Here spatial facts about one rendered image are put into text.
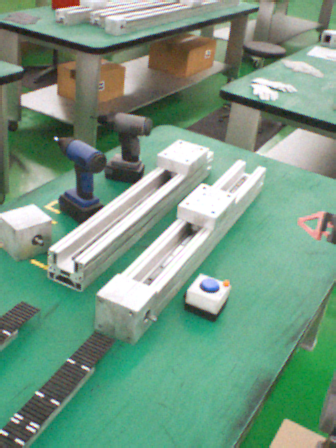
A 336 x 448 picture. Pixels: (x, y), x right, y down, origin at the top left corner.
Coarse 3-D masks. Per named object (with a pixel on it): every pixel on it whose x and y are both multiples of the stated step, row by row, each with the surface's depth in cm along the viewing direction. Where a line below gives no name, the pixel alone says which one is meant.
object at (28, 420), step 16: (96, 336) 118; (80, 352) 114; (96, 352) 114; (64, 368) 110; (80, 368) 110; (48, 384) 106; (64, 384) 106; (32, 400) 102; (48, 400) 103; (16, 416) 99; (32, 416) 99; (48, 416) 100; (0, 432) 96; (16, 432) 96; (32, 432) 96
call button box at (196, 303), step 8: (200, 280) 135; (216, 280) 136; (192, 288) 132; (200, 288) 132; (224, 288) 133; (184, 296) 136; (192, 296) 131; (200, 296) 130; (208, 296) 130; (216, 296) 130; (224, 296) 132; (192, 304) 132; (200, 304) 131; (208, 304) 130; (216, 304) 129; (224, 304) 135; (192, 312) 133; (200, 312) 132; (208, 312) 131; (216, 312) 130
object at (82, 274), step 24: (144, 192) 169; (168, 192) 167; (96, 216) 149; (120, 216) 158; (144, 216) 157; (72, 240) 139; (96, 240) 145; (120, 240) 146; (72, 264) 137; (96, 264) 138
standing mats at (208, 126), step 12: (72, 60) 562; (24, 72) 515; (36, 72) 519; (24, 84) 488; (36, 84) 491; (48, 84) 494; (228, 108) 495; (204, 120) 462; (216, 120) 466; (228, 120) 470; (264, 120) 480; (204, 132) 440; (216, 132) 443; (264, 132) 455; (276, 132) 461
